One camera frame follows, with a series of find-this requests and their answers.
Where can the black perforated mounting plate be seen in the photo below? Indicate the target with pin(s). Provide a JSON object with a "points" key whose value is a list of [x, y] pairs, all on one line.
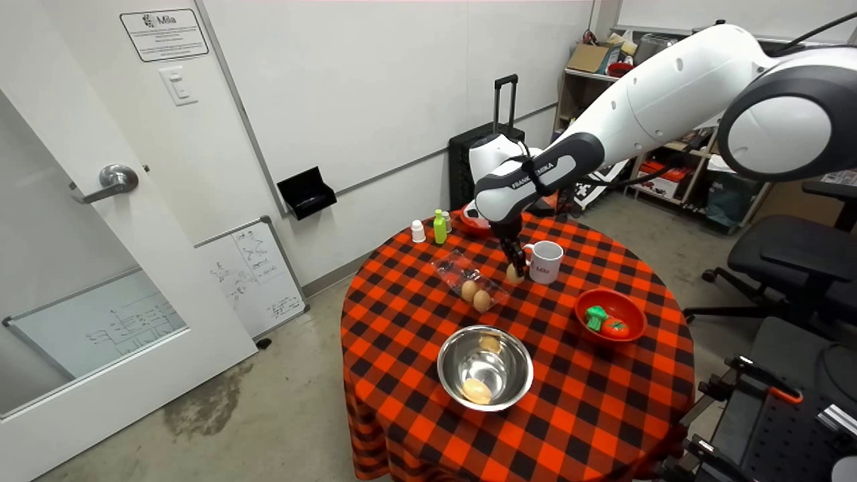
{"points": [[767, 440]]}

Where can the black office chair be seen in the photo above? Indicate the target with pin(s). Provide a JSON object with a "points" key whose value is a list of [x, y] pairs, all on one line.
{"points": [[796, 267]]}

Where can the small white bottle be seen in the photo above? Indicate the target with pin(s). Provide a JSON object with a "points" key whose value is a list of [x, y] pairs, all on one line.
{"points": [[419, 231]]}

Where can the green toy vegetable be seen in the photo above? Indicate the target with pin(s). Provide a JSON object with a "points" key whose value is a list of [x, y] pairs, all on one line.
{"points": [[594, 317]]}

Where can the silver door handle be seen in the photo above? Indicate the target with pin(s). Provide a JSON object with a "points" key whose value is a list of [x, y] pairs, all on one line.
{"points": [[114, 180]]}

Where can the red black plaid tablecloth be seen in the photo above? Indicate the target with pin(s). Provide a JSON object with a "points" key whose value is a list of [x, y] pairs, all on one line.
{"points": [[594, 413]]}

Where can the red bowl with toys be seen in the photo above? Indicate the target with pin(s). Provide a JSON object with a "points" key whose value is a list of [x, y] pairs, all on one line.
{"points": [[616, 306]]}

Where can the black wall tray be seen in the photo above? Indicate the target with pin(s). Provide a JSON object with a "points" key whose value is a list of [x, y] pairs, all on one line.
{"points": [[306, 194]]}

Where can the red toy vegetable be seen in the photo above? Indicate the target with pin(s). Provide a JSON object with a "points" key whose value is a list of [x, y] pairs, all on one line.
{"points": [[613, 328]]}

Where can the small whiteboard on floor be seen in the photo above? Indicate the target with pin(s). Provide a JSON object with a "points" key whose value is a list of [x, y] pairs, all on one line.
{"points": [[254, 277]]}

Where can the stainless steel bowl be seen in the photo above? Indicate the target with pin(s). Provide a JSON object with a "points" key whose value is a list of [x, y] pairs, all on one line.
{"points": [[482, 366]]}

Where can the white wall sign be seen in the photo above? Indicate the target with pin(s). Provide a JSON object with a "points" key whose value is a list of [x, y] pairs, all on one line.
{"points": [[160, 34]]}

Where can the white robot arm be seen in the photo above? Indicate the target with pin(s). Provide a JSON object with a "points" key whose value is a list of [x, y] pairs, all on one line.
{"points": [[776, 119]]}

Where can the green bottle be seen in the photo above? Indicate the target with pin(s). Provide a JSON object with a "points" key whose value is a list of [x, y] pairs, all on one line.
{"points": [[440, 226]]}

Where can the storage shelf with items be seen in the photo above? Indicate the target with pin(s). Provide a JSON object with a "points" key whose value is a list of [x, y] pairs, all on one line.
{"points": [[659, 151]]}

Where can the black orange clamp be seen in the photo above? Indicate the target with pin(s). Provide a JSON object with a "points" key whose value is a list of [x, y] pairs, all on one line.
{"points": [[744, 374]]}

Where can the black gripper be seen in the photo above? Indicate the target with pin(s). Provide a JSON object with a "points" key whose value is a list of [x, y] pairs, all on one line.
{"points": [[509, 234]]}

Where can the black suitcase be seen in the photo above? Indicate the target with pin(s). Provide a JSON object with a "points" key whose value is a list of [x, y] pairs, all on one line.
{"points": [[482, 148]]}

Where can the white mug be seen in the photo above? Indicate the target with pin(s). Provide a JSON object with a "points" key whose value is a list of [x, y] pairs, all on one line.
{"points": [[543, 261]]}

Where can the clear plastic egg holder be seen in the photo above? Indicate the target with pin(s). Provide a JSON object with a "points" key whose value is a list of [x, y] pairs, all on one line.
{"points": [[458, 267]]}

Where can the red bowl with pink cloth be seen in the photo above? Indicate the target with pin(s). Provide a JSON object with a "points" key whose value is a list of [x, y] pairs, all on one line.
{"points": [[467, 221]]}

